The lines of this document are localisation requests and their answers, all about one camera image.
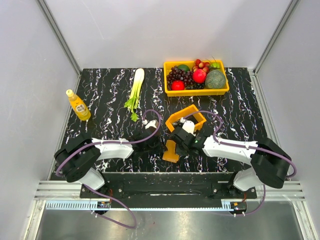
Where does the green netted melon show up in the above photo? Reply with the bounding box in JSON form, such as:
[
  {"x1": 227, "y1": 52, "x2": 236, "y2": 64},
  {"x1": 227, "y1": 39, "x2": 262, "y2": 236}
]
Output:
[{"x1": 205, "y1": 69, "x2": 226, "y2": 89}]

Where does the purple grape bunch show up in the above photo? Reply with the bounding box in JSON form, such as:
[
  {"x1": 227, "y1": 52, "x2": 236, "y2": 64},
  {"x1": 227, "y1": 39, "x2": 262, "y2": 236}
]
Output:
[{"x1": 166, "y1": 66, "x2": 194, "y2": 89}]

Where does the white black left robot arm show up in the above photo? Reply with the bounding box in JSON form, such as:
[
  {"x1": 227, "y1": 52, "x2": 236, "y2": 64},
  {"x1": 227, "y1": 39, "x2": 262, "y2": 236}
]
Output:
[{"x1": 54, "y1": 120, "x2": 164, "y2": 198}]

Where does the green apple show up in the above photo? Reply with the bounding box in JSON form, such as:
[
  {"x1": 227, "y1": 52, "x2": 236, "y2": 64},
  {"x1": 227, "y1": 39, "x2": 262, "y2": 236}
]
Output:
[{"x1": 209, "y1": 61, "x2": 221, "y2": 70}]

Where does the green lime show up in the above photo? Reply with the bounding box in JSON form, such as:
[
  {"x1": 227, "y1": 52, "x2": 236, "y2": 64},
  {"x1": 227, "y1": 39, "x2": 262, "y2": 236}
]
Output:
[{"x1": 177, "y1": 64, "x2": 190, "y2": 72}]

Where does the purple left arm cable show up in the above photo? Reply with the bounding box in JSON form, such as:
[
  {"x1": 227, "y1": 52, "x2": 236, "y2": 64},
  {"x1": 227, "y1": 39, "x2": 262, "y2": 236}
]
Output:
[{"x1": 55, "y1": 109, "x2": 162, "y2": 229}]

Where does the aluminium rail frame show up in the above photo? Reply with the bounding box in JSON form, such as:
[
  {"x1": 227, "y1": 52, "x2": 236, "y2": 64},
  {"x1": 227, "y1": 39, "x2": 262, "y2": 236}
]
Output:
[{"x1": 33, "y1": 68, "x2": 307, "y2": 202}]

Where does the yellow juice bottle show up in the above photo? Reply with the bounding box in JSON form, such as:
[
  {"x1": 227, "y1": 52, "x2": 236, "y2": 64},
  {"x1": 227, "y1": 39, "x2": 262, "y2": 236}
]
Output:
[{"x1": 65, "y1": 89, "x2": 91, "y2": 121}]

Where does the orange leather card holder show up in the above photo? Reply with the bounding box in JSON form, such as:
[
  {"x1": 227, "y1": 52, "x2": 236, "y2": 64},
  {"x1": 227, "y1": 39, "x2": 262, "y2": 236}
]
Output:
[{"x1": 162, "y1": 140, "x2": 180, "y2": 163}]

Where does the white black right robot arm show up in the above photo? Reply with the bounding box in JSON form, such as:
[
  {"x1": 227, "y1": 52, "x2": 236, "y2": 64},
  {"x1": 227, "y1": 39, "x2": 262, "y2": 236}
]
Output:
[{"x1": 169, "y1": 120, "x2": 292, "y2": 198}]

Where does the yellow fruit tray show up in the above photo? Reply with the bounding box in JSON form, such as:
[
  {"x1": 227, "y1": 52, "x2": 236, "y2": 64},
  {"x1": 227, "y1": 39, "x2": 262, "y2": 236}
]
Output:
[{"x1": 163, "y1": 59, "x2": 230, "y2": 97}]

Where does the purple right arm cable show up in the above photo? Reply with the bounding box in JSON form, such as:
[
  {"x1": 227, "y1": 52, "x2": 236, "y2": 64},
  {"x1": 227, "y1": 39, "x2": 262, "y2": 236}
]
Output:
[{"x1": 179, "y1": 109, "x2": 298, "y2": 217}]

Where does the red cherry cluster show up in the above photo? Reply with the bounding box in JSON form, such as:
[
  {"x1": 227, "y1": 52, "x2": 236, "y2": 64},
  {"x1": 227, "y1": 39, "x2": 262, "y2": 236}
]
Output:
[{"x1": 192, "y1": 59, "x2": 211, "y2": 73}]

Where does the small yellow plastic bin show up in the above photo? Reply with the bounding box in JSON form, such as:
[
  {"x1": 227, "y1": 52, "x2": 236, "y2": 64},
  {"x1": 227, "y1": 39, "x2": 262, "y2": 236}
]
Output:
[{"x1": 165, "y1": 104, "x2": 207, "y2": 132}]

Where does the green white celery stalk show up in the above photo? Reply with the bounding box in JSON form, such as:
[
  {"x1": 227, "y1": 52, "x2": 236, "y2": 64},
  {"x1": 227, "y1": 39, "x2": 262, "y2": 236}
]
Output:
[{"x1": 124, "y1": 68, "x2": 145, "y2": 122}]

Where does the red apple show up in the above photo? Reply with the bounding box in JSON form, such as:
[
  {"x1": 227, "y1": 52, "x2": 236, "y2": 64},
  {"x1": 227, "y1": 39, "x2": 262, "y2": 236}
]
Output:
[{"x1": 171, "y1": 80, "x2": 185, "y2": 91}]

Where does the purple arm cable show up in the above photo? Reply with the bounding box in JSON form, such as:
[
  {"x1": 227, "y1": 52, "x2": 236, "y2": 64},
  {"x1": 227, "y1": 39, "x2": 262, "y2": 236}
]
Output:
[
  {"x1": 55, "y1": 109, "x2": 162, "y2": 229},
  {"x1": 179, "y1": 109, "x2": 298, "y2": 217}
]

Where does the white cable duct strip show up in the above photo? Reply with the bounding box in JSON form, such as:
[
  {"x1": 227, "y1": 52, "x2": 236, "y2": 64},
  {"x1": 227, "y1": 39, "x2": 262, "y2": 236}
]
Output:
[{"x1": 45, "y1": 199, "x2": 233, "y2": 211}]

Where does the dark blueberry cluster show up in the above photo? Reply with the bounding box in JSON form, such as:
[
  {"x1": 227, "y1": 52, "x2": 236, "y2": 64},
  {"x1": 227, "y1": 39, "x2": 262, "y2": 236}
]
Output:
[{"x1": 185, "y1": 83, "x2": 205, "y2": 90}]

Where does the red pomegranate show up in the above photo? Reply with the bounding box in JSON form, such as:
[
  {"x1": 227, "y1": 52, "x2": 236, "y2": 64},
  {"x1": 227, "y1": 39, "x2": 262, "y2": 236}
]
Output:
[{"x1": 192, "y1": 69, "x2": 207, "y2": 84}]

